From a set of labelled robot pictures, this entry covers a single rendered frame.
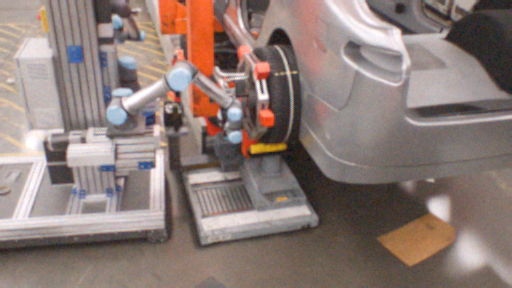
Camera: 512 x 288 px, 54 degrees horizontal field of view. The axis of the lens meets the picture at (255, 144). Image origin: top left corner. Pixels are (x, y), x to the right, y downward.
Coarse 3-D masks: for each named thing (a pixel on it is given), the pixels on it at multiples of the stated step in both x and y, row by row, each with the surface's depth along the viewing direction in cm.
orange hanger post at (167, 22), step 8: (160, 0) 519; (168, 0) 521; (160, 8) 523; (168, 8) 526; (160, 16) 528; (168, 16) 529; (160, 24) 534; (168, 24) 534; (160, 32) 542; (168, 32) 538
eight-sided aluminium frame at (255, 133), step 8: (248, 56) 329; (240, 64) 346; (248, 64) 326; (240, 72) 353; (256, 80) 313; (264, 80) 315; (256, 88) 314; (264, 88) 313; (264, 96) 312; (264, 104) 316; (248, 112) 361; (248, 120) 359; (256, 120) 322; (248, 128) 349; (256, 128) 323; (264, 128) 322; (248, 136) 347; (256, 136) 341
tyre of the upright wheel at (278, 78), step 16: (256, 48) 334; (272, 48) 327; (288, 48) 328; (272, 64) 314; (288, 64) 316; (272, 80) 310; (288, 80) 312; (272, 96) 311; (288, 96) 312; (272, 112) 315; (288, 112) 315; (272, 128) 320; (288, 128) 322
